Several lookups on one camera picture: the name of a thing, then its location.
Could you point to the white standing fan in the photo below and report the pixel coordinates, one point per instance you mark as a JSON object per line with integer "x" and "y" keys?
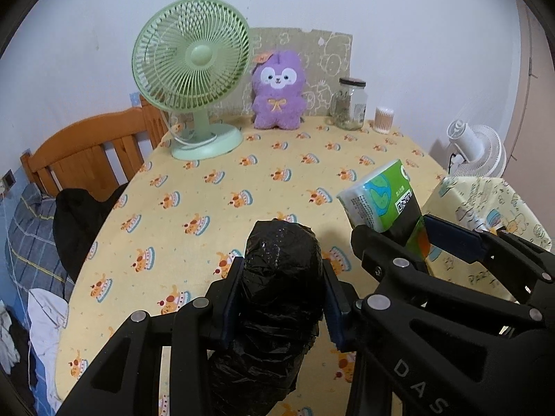
{"x": 475, "y": 150}

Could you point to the yellow cartoon tablecloth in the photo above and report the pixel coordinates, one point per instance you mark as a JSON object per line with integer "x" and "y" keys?
{"x": 178, "y": 225}

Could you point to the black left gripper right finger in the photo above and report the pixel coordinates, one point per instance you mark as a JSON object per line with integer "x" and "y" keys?
{"x": 433, "y": 365}

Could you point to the green desk fan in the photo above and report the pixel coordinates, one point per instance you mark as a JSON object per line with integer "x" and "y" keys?
{"x": 189, "y": 56}

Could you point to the cartoon fabric storage box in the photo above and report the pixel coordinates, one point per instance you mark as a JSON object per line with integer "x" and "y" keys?
{"x": 460, "y": 200}

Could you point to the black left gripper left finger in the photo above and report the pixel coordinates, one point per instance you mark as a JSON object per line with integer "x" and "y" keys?
{"x": 123, "y": 379}

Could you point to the cartoon print cardboard board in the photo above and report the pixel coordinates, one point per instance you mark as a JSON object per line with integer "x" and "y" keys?
{"x": 325, "y": 57}

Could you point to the green tissue pack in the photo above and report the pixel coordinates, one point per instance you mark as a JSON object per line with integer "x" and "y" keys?
{"x": 384, "y": 202}

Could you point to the black clothing on bed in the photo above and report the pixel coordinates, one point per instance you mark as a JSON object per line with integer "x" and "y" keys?
{"x": 78, "y": 219}

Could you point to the dark brown drawstring pouch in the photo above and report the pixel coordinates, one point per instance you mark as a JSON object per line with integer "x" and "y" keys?
{"x": 479, "y": 225}

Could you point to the purple plush toy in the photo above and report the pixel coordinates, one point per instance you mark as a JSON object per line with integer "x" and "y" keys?
{"x": 278, "y": 80}

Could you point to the white cloth on bed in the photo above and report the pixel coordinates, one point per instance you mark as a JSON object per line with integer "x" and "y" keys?
{"x": 29, "y": 342}

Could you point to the beige door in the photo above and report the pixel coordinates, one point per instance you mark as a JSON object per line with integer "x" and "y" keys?
{"x": 529, "y": 142}

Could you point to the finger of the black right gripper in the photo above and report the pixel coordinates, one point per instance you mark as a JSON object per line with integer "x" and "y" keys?
{"x": 386, "y": 259}
{"x": 511, "y": 259}

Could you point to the black plastic bag bundle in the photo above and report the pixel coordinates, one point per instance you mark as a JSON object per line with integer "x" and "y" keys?
{"x": 278, "y": 307}

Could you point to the cotton swab container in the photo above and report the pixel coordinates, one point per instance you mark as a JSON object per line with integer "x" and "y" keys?
{"x": 383, "y": 120}

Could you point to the glass jar with lid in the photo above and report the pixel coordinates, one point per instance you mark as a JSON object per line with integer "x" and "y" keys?
{"x": 348, "y": 105}

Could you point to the blue plaid bedding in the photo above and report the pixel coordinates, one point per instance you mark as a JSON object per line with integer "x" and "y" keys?
{"x": 29, "y": 255}

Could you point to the wall power socket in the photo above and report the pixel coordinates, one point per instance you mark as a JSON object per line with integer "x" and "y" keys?
{"x": 7, "y": 181}

